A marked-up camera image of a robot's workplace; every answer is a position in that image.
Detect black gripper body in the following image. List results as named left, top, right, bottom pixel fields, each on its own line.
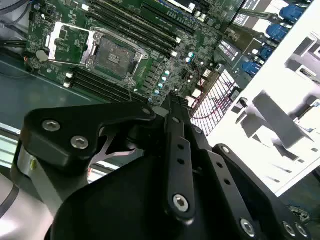
left=48, top=151, right=242, bottom=240

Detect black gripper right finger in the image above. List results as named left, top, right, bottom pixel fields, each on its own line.
left=174, top=95, right=315, bottom=240

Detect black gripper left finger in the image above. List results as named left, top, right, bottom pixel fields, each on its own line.
left=18, top=92, right=197, bottom=222

